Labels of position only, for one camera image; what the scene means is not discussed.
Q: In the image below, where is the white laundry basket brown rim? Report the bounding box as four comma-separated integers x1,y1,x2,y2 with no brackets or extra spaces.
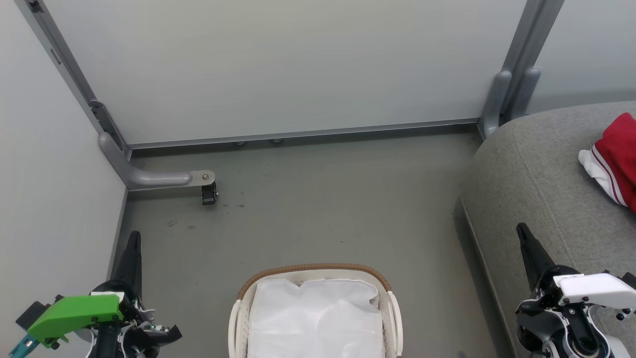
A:
229,264,403,358

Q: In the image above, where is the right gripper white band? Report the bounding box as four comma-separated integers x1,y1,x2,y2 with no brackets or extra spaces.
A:
516,223,632,334

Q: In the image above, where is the grey partition base rail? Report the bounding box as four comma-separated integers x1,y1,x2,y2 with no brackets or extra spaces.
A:
128,118,481,150

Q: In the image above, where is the grey metal partition frame post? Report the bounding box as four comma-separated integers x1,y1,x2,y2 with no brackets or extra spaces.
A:
479,0,564,139
14,0,217,192

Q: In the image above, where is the white cloth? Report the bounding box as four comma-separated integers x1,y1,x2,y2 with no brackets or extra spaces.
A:
247,277,386,358

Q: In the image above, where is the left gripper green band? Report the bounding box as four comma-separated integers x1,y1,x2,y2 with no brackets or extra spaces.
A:
27,231,182,349

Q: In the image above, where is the grey fabric sofa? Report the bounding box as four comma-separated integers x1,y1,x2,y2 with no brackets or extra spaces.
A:
461,101,636,358

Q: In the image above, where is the red and white garment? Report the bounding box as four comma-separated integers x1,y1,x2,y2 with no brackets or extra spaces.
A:
578,112,636,214

